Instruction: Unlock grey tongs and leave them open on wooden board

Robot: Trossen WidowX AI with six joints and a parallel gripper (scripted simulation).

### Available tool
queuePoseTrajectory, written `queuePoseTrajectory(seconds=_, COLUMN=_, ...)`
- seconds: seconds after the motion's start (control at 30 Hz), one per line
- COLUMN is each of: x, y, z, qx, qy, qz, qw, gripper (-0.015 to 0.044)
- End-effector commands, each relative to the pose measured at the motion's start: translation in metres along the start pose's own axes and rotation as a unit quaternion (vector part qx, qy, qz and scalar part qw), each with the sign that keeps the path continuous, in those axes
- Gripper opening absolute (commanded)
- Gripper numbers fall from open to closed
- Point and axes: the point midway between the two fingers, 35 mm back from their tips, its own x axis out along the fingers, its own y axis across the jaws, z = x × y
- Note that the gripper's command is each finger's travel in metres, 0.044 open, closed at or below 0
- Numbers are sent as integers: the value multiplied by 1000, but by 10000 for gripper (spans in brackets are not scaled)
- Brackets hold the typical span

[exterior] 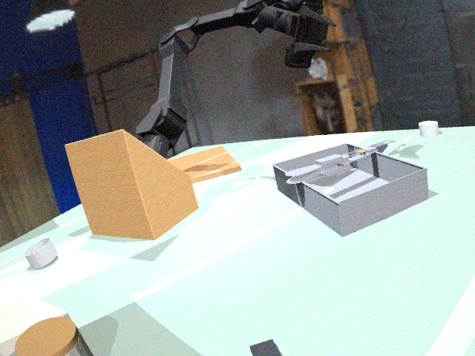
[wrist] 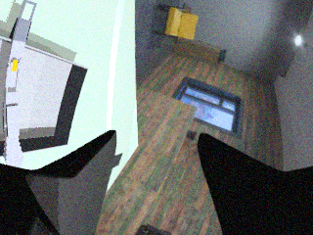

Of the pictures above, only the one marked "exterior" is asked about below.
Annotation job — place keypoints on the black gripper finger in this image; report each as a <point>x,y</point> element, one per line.
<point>315,11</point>
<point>304,49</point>

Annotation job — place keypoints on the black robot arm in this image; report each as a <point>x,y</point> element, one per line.
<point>168,115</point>

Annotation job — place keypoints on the white cylinder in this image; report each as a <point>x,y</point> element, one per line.
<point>428,129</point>

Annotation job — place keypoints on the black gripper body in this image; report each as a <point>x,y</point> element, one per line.
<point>296,25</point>

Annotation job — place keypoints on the grey saucepan with thin handle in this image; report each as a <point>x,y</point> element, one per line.
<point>39,254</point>

